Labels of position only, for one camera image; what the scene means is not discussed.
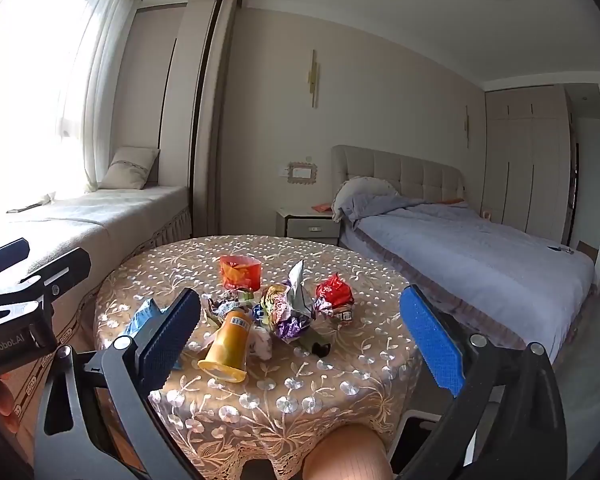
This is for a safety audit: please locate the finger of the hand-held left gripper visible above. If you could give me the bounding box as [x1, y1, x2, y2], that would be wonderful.
[19, 247, 92, 307]
[0, 238, 31, 282]

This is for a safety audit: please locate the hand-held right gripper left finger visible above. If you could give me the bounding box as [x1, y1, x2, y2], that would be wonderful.
[32, 287, 203, 480]

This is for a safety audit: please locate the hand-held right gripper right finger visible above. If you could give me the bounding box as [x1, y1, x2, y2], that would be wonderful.
[399, 284, 568, 480]

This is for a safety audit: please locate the red cut plastic bottle cup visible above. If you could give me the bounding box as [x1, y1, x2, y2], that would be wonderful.
[219, 255, 262, 292]

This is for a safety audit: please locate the red wrapper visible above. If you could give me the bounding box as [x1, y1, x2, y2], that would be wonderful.
[314, 272, 356, 325]

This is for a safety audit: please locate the person's left hand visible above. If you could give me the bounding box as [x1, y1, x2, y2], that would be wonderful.
[0, 375, 23, 432]

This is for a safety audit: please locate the blue snack packet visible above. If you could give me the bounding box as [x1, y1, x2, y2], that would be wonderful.
[125, 297, 183, 372]

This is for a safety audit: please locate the beige window seat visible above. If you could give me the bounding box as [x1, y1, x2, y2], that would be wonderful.
[0, 185, 194, 321]

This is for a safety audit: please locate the yellow plastic cup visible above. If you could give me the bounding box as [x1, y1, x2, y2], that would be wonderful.
[198, 310, 253, 383]

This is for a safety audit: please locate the small crumpled colourful wrapper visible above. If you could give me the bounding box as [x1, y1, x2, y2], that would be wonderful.
[202, 290, 262, 322]

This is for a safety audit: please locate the white bin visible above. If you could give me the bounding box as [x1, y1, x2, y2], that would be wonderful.
[391, 406, 453, 480]

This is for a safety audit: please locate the white crumpled tissue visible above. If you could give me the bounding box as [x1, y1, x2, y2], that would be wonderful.
[250, 327, 274, 362]

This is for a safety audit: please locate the grey blue duvet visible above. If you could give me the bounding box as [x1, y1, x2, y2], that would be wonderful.
[337, 195, 596, 335]

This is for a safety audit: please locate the crumpled purple yellow wrapper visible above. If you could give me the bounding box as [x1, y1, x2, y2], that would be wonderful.
[260, 284, 315, 346]

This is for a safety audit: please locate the small black green object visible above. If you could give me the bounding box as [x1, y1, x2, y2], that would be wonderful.
[300, 332, 334, 359]

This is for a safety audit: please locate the beige square cushion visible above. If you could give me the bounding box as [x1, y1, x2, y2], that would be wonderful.
[100, 147, 161, 191]

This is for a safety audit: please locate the floral lace tablecloth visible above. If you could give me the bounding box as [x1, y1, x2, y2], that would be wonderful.
[94, 234, 426, 480]

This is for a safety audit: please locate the silver foil wrapper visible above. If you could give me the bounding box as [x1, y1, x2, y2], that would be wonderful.
[286, 260, 317, 318]

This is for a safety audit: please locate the person's bare knee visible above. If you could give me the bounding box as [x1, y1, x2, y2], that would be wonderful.
[302, 422, 394, 480]

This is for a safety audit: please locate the grey pillow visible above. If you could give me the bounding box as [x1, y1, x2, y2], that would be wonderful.
[332, 177, 401, 217]

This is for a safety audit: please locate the white nightstand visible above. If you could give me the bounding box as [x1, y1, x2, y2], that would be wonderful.
[275, 205, 342, 247]

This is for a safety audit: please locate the beige upholstered bed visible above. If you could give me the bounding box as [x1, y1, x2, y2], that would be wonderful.
[331, 145, 600, 367]

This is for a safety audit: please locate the white sheer curtain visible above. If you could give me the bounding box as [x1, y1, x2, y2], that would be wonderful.
[0, 0, 142, 197]

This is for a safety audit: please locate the beige wardrobe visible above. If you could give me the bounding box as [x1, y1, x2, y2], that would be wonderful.
[484, 85, 574, 247]

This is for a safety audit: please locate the framed wall switch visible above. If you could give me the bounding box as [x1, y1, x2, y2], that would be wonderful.
[287, 161, 319, 185]

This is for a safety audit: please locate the long gold wall lamp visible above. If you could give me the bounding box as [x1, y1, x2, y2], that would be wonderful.
[307, 50, 322, 109]

